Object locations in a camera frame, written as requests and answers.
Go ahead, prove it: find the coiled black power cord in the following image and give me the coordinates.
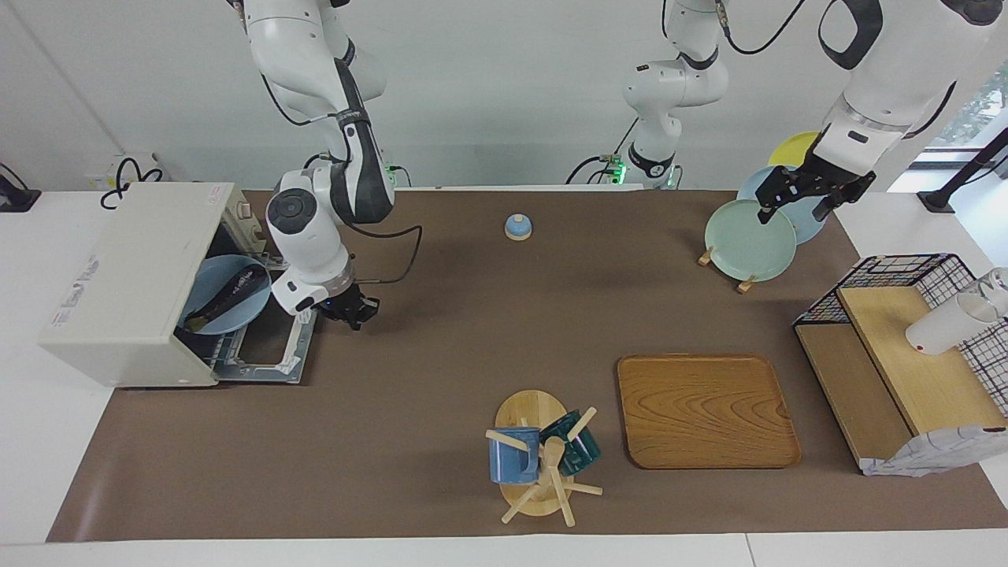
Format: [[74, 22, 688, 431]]
[[99, 156, 165, 210]]

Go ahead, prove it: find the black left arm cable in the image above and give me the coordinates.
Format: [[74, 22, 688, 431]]
[[660, 0, 808, 57]]

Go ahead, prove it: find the wooden mug tree stand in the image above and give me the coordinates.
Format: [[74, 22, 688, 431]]
[[484, 389, 605, 528]]

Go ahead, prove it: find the pale green plate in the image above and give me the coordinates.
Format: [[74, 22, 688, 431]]
[[704, 198, 798, 283]]

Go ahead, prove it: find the yellow plate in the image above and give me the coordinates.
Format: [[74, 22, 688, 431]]
[[768, 131, 824, 170]]

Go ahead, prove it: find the wire and wood shelf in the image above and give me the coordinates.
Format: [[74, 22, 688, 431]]
[[792, 253, 1008, 478]]

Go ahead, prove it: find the clear glass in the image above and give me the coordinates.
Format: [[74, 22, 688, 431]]
[[976, 267, 1008, 320]]

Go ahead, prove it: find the blue mug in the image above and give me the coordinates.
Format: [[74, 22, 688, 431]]
[[488, 427, 543, 484]]

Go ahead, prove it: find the beige toaster oven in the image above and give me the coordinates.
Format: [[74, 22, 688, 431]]
[[38, 183, 317, 388]]

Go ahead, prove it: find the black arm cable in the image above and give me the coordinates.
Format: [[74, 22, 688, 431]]
[[660, 0, 808, 57], [258, 71, 424, 286]]

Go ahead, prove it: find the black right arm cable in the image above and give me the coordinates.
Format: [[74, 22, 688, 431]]
[[258, 71, 424, 286]]

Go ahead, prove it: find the wooden serving tray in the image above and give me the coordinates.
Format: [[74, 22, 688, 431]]
[[617, 354, 802, 471]]

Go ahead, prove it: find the wooden plate rack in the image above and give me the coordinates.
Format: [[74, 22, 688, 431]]
[[697, 244, 758, 296]]

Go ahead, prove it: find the light blue racked plate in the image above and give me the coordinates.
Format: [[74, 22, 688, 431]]
[[736, 165, 828, 245]]

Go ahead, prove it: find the white cup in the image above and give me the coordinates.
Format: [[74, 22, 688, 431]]
[[905, 293, 1001, 357]]

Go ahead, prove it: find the dark purple eggplant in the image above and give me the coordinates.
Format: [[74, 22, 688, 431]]
[[183, 265, 270, 332]]

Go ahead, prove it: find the black camera stand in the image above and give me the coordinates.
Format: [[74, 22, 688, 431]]
[[917, 126, 1008, 213]]

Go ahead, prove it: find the brown table mat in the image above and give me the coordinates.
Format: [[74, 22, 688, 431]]
[[46, 187, 1008, 544]]

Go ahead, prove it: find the black clamp mount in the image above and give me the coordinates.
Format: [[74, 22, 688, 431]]
[[0, 161, 42, 213]]

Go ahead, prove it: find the dark green mug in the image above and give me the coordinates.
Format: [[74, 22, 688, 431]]
[[539, 409, 602, 477]]

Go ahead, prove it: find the black base cable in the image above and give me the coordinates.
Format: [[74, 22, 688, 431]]
[[565, 118, 640, 187]]

